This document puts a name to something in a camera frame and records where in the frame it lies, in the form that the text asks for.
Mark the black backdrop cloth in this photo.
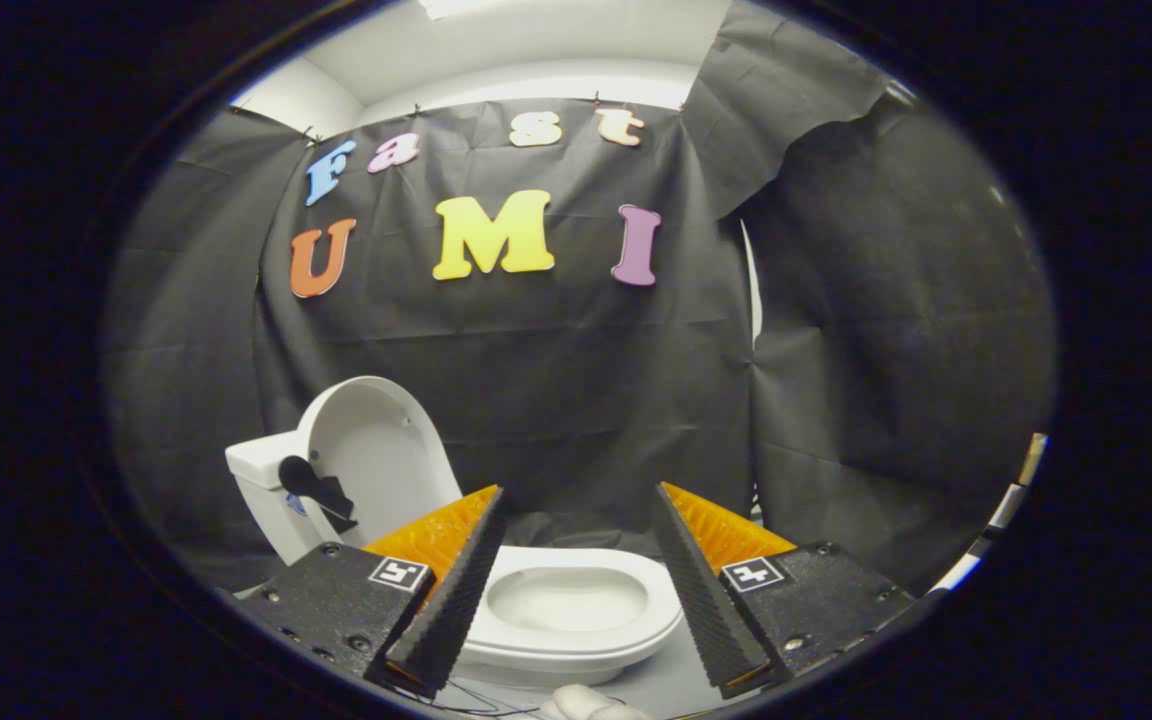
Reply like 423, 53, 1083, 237
101, 0, 1057, 596

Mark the black lid grip tab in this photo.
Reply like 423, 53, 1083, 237
279, 455, 359, 534

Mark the white ceramic toilet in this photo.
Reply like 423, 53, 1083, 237
231, 455, 682, 689

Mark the thin black cable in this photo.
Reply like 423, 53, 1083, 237
386, 680, 542, 716

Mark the white toilet tank lid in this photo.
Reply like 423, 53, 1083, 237
225, 430, 312, 491

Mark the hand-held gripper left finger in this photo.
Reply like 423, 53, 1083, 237
236, 485, 509, 698

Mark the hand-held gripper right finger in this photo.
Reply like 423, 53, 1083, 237
651, 481, 922, 699

